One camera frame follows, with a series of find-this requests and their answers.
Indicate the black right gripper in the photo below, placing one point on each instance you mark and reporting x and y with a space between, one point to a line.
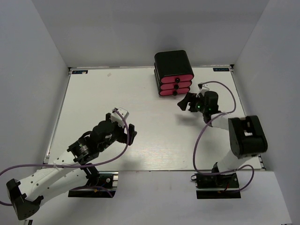
191 97

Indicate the left dark table label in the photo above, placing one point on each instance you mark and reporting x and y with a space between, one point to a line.
79 72

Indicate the dark table label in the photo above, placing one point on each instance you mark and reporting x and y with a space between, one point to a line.
221 69
79 72

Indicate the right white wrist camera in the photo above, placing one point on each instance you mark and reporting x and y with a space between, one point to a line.
202 89

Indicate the pink top drawer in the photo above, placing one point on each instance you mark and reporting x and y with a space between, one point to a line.
177 78

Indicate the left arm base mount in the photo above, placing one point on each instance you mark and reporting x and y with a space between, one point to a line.
103 186

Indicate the black drawer cabinet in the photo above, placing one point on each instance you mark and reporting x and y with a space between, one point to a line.
171 63

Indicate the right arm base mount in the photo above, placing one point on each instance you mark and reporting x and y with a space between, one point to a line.
216 187

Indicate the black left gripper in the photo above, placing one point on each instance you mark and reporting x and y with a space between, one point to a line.
124 137

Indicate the right dark table label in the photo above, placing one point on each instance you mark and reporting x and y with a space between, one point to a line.
221 69

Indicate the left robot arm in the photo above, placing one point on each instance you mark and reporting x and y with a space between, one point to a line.
71 170

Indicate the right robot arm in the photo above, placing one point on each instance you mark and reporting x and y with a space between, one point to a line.
246 135

